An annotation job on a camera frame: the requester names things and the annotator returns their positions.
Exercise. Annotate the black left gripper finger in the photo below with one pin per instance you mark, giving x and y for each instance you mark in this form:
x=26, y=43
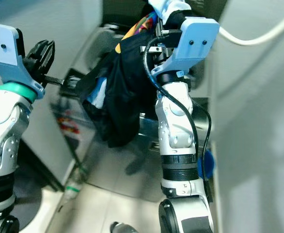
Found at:
x=61, y=81

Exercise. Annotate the white garment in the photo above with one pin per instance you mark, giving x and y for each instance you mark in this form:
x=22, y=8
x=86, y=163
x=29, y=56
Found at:
x=168, y=7

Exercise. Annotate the black garment with colourful print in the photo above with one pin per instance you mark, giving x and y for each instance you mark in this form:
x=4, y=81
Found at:
x=122, y=82

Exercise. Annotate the silver washing machine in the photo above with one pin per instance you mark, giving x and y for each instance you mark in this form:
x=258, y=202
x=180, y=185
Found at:
x=127, y=177

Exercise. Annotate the clear bottle with green band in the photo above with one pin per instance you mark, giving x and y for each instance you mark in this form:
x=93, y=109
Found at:
x=74, y=190

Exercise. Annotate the blue round cap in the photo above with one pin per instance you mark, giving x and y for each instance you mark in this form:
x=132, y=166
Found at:
x=207, y=165

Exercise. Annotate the light blue right wrist camera mount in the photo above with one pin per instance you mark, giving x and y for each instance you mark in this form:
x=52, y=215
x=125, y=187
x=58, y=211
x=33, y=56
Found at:
x=197, y=41

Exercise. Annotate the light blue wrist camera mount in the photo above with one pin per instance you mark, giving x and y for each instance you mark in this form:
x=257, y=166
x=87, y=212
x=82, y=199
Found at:
x=3, y=48
x=197, y=41

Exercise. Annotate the light blue left wrist camera mount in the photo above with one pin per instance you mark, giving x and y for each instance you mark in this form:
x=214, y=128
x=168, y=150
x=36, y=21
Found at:
x=3, y=48

